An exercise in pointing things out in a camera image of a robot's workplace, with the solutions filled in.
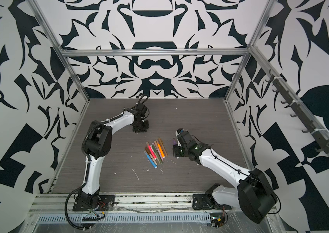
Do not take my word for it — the orange highlighter pen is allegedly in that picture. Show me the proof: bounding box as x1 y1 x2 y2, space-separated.
157 143 165 158

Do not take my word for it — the blue highlighter pen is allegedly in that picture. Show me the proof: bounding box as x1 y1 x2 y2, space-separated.
144 151 157 169

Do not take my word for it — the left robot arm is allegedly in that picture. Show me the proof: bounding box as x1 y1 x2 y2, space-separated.
78 103 149 208

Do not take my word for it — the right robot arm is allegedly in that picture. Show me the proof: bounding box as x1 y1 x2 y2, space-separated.
173 129 279 223

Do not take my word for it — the gold brown pen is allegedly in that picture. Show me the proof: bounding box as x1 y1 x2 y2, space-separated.
155 138 168 157

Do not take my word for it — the green pen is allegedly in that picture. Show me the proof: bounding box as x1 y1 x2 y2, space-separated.
152 144 165 164

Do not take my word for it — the light pink cap pen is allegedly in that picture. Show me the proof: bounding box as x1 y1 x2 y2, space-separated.
151 142 165 162

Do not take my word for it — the pink highlighter pen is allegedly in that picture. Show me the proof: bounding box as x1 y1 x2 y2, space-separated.
146 142 157 161

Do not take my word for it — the green circuit board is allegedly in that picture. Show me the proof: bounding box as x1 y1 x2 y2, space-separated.
211 212 229 228

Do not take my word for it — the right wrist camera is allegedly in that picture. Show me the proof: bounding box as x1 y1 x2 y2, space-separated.
175 128 184 138

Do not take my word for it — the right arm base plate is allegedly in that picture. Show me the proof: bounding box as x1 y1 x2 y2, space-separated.
192 194 232 210

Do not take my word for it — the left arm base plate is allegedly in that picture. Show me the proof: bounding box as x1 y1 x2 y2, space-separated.
72 195 115 212

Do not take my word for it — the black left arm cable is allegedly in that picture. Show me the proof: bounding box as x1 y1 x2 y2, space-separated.
64 183 106 231

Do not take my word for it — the aluminium front rail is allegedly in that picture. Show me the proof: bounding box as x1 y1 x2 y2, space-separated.
27 190 277 216

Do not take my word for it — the white cable duct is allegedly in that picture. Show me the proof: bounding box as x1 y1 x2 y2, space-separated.
36 212 212 224

